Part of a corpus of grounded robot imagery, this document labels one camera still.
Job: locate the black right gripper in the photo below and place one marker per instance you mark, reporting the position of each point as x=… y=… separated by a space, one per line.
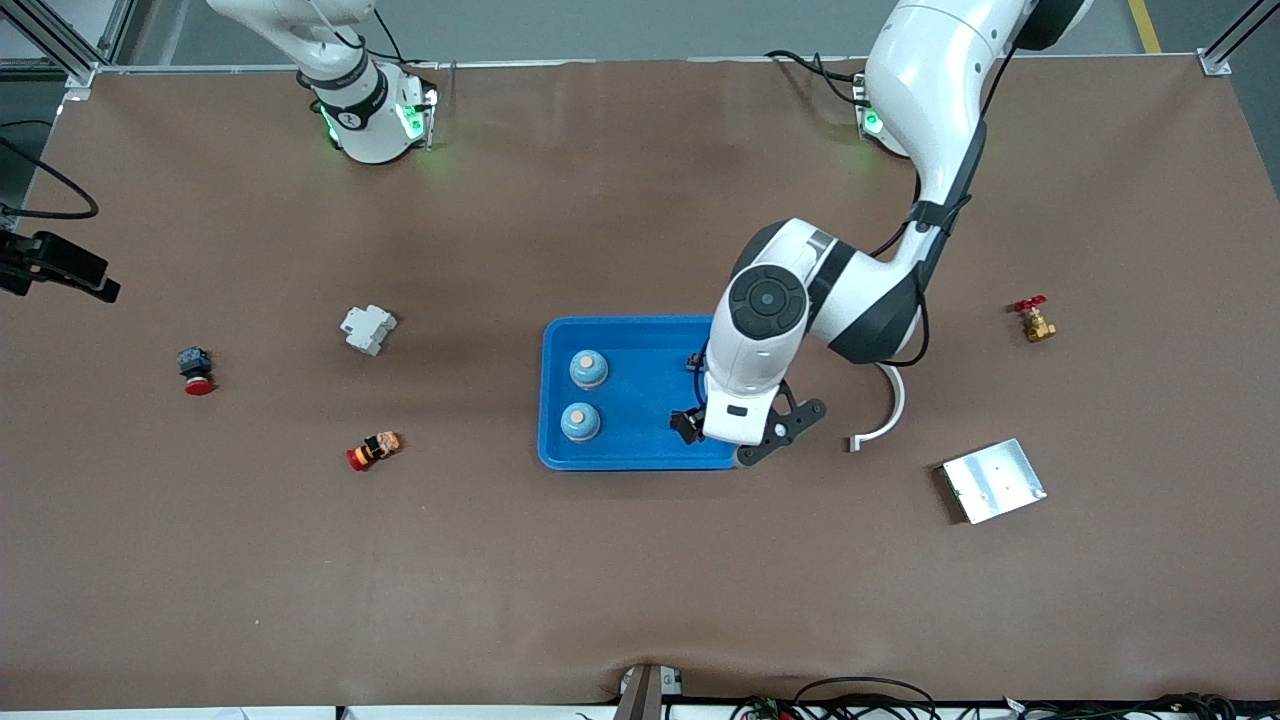
x=48 y=262

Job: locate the small dark terminal block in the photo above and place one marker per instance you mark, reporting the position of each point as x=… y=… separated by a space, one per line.
x=694 y=362

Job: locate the light blue call bell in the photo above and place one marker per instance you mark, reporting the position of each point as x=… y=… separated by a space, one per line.
x=580 y=422
x=588 y=368

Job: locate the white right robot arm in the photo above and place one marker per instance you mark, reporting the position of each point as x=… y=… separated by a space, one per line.
x=365 y=120

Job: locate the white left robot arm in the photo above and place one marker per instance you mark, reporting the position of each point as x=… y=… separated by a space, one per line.
x=930 y=90

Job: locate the blue plastic tray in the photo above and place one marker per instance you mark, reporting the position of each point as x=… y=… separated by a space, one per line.
x=640 y=400

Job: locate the brown table cover sheet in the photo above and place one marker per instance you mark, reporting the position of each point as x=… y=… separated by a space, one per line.
x=640 y=580

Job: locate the red pushbutton black body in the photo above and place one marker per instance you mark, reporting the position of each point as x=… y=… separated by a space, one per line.
x=195 y=365

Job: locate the grey table edge clamp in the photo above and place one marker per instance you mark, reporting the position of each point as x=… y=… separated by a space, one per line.
x=645 y=695

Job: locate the red pushbutton orange body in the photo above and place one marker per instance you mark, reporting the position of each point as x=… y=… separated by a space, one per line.
x=375 y=449

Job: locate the silver metal plate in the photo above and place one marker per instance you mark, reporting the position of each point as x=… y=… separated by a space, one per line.
x=995 y=482

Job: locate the white circuit breaker module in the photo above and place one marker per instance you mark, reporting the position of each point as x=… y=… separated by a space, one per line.
x=368 y=330

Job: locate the aluminium frame post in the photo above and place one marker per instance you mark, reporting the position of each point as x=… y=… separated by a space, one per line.
x=1215 y=65
x=80 y=72

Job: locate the white semicircular bracket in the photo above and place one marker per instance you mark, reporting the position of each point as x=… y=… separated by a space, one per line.
x=893 y=420

